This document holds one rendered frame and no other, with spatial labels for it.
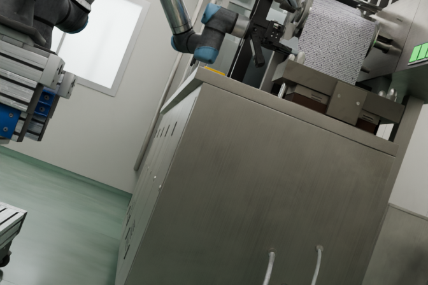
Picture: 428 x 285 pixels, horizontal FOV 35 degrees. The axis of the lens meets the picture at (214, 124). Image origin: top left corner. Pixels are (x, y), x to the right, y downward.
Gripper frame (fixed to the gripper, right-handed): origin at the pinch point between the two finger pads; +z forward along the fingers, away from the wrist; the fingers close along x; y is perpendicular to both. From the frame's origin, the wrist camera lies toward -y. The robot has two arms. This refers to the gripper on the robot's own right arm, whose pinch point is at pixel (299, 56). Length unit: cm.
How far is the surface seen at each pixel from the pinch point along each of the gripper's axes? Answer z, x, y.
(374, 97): 23.1, -20.0, -7.1
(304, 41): 0.0, -0.3, 5.4
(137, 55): -71, 556, 46
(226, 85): -22.2, -26.0, -21.5
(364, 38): 19.2, -0.2, 14.3
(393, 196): 263, 536, 0
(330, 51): 9.6, -0.2, 5.8
